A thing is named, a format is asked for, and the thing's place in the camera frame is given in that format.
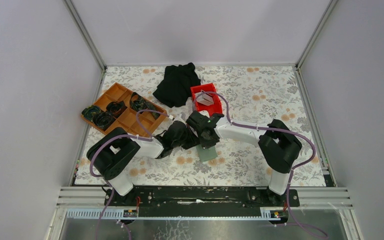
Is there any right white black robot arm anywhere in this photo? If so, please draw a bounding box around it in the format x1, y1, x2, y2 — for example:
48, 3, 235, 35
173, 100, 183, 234
186, 110, 302, 206

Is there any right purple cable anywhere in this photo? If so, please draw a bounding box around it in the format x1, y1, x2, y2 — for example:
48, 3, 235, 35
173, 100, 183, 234
191, 91, 329, 239

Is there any red plastic bin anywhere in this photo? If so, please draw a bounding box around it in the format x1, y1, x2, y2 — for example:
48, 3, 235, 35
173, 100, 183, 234
190, 83, 223, 116

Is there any purple cable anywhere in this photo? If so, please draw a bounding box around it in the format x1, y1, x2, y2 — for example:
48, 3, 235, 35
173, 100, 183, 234
89, 109, 176, 240
191, 91, 329, 239

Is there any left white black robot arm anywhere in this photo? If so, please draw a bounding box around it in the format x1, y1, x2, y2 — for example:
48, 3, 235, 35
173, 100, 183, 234
86, 120, 199, 206

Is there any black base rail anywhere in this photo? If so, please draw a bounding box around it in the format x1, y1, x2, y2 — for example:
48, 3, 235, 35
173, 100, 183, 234
104, 185, 300, 218

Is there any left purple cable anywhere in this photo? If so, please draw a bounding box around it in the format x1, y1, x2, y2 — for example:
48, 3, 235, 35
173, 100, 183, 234
89, 109, 176, 240

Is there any black cloth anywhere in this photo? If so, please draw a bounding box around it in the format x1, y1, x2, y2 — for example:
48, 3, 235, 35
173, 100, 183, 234
152, 62, 201, 108

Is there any grey-green card holder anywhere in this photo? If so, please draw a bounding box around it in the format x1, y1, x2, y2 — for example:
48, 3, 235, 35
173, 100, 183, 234
196, 145, 218, 163

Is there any floral table mat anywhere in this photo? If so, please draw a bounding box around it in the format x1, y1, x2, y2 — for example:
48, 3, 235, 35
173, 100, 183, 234
73, 65, 329, 188

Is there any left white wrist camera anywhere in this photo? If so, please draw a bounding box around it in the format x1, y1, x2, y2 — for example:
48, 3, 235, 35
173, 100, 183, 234
168, 112, 187, 125

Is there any credit cards stack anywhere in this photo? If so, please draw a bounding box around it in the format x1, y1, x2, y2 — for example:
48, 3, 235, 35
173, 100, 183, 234
195, 90, 214, 106

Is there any wooden divided organizer tray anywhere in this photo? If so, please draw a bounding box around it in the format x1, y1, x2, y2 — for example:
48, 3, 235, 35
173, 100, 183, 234
80, 83, 168, 137

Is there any rolled dark patterned tie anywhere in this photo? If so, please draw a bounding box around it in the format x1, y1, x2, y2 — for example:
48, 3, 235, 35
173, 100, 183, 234
81, 105, 102, 122

